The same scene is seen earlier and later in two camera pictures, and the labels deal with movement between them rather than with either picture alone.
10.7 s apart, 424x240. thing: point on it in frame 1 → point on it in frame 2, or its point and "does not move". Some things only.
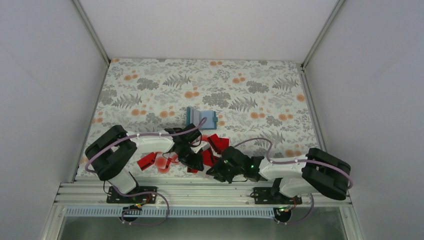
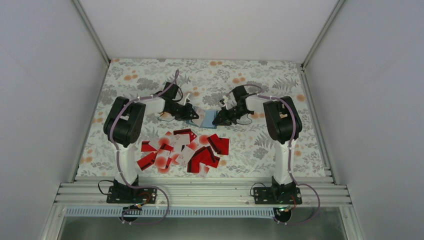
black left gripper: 192,163 → 186,115
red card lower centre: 209,158 does not move
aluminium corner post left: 87,22 does not move
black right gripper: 217,172 → 224,118
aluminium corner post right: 338,6 does not move
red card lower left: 147,160 does not move
